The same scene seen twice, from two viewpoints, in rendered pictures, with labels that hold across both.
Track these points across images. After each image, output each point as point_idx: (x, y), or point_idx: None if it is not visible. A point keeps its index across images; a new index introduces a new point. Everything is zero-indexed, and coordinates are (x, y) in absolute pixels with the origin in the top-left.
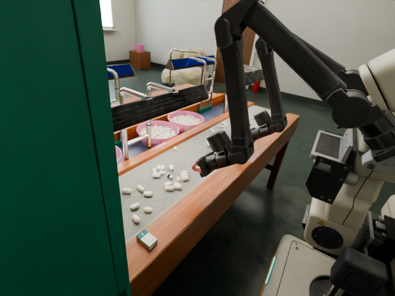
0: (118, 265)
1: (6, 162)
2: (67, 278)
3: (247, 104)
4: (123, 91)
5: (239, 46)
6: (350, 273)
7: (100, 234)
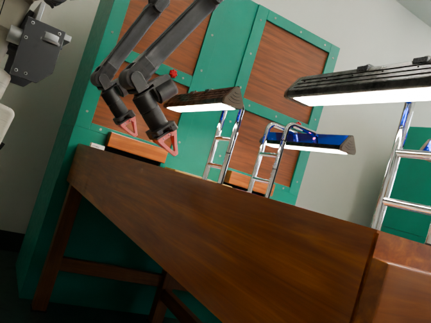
0: (80, 104)
1: (95, 47)
2: (82, 90)
3: (120, 40)
4: None
5: (145, 7)
6: None
7: (87, 81)
